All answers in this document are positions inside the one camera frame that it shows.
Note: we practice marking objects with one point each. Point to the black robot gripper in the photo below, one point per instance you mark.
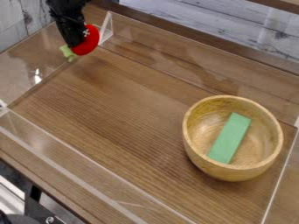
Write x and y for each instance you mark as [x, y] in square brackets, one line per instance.
[67, 14]

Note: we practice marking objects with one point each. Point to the red plush fruit green stem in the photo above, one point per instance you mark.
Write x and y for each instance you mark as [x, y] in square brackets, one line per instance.
[87, 46]

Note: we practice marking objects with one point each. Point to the wooden bowl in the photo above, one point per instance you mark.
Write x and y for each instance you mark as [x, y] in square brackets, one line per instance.
[262, 144]

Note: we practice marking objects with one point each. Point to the green rectangular block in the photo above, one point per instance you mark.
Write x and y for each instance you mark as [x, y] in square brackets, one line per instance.
[230, 138]

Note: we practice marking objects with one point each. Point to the clear acrylic tray wall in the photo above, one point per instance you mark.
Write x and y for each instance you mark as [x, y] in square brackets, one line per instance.
[91, 128]

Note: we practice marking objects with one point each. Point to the black table leg bracket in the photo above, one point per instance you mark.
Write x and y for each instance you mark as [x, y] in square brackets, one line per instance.
[35, 210]

